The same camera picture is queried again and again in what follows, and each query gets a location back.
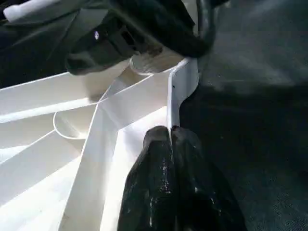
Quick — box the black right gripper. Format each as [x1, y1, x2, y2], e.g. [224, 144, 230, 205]
[65, 0, 212, 76]

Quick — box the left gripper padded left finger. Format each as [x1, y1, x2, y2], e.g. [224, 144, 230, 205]
[118, 126, 178, 231]

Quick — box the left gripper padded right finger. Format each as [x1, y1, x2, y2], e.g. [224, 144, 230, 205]
[171, 127, 248, 231]

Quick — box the black work mat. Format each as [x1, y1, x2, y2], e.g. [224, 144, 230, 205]
[0, 0, 308, 231]

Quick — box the white plastic table top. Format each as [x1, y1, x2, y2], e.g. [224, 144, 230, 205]
[0, 57, 200, 231]

